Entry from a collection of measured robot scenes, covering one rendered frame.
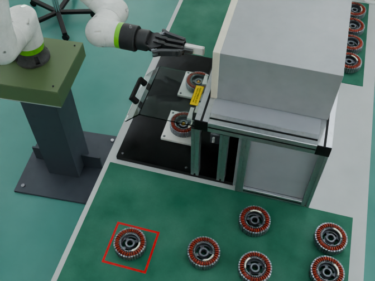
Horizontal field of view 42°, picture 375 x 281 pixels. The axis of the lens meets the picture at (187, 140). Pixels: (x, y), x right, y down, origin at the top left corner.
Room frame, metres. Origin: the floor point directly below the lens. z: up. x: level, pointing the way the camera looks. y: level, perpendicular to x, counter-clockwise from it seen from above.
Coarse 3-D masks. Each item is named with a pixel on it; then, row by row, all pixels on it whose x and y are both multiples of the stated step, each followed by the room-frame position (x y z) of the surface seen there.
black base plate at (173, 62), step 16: (160, 64) 1.62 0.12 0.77; (176, 64) 1.62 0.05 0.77; (192, 64) 1.62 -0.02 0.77; (208, 64) 1.62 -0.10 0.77; (128, 128) 1.25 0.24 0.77; (144, 128) 1.25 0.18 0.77; (160, 128) 1.25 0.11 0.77; (128, 144) 1.17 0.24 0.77; (144, 144) 1.17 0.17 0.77; (160, 144) 1.17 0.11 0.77; (176, 144) 1.16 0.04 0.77; (208, 144) 1.16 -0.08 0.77; (128, 160) 1.10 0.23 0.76; (144, 160) 1.09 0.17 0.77; (160, 160) 1.09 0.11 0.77; (176, 160) 1.09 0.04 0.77; (208, 160) 1.09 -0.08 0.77; (208, 176) 1.01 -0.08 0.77
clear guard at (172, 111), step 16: (160, 80) 1.23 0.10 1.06; (176, 80) 1.23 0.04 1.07; (192, 80) 1.23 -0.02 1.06; (144, 96) 1.16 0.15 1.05; (160, 96) 1.15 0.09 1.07; (176, 96) 1.15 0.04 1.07; (144, 112) 1.08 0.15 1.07; (160, 112) 1.08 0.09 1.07; (176, 112) 1.08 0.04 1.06; (192, 112) 1.08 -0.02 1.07
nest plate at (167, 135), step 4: (168, 124) 1.26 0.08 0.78; (164, 128) 1.24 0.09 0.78; (168, 128) 1.24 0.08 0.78; (164, 132) 1.22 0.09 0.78; (168, 132) 1.22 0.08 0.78; (164, 136) 1.20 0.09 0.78; (168, 136) 1.20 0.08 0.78; (172, 136) 1.20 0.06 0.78; (176, 136) 1.20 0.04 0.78; (168, 140) 1.18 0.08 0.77; (172, 140) 1.18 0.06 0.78; (176, 140) 1.18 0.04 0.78; (180, 140) 1.18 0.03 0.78; (184, 140) 1.18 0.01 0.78; (188, 140) 1.18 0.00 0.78; (188, 144) 1.16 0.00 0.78
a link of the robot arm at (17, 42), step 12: (0, 0) 1.41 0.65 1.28; (0, 12) 1.41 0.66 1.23; (0, 24) 1.40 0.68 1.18; (12, 24) 1.46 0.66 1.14; (0, 36) 1.40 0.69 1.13; (12, 36) 1.43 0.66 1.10; (0, 48) 1.39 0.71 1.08; (12, 48) 1.42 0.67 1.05; (0, 60) 1.39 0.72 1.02; (12, 60) 1.41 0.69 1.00
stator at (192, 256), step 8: (192, 240) 0.74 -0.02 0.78; (200, 240) 0.74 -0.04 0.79; (208, 240) 0.74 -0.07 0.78; (192, 248) 0.71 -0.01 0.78; (216, 248) 0.71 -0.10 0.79; (192, 256) 0.68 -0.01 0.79; (200, 256) 0.69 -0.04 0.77; (216, 256) 0.68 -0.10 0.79; (192, 264) 0.66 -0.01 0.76; (200, 264) 0.65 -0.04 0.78; (208, 264) 0.66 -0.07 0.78; (216, 264) 0.66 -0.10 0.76
